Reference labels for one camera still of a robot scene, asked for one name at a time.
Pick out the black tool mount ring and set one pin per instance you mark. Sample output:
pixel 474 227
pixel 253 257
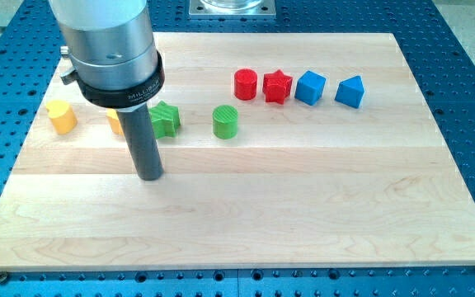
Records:
pixel 120 99

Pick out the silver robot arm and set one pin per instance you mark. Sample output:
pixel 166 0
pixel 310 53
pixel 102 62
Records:
pixel 116 65

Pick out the red star block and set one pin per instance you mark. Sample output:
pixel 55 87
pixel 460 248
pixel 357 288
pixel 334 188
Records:
pixel 276 87

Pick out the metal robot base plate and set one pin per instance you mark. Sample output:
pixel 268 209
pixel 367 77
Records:
pixel 232 9

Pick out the red cylinder block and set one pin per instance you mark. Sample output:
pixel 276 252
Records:
pixel 245 84

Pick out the wooden board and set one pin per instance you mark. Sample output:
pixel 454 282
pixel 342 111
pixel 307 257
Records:
pixel 298 185

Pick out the green cylinder block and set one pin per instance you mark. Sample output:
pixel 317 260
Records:
pixel 225 121

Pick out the blue cube block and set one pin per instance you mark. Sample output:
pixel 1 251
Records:
pixel 310 87

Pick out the blue triangular prism block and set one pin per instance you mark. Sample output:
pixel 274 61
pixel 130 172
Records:
pixel 350 92

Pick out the yellow heart block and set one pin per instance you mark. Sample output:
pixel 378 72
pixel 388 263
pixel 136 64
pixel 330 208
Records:
pixel 61 115

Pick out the green star block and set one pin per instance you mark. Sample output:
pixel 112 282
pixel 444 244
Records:
pixel 165 120

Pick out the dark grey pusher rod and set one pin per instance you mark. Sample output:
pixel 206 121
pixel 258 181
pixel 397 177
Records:
pixel 139 135

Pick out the yellow block behind rod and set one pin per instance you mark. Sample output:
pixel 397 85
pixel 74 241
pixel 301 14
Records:
pixel 114 121

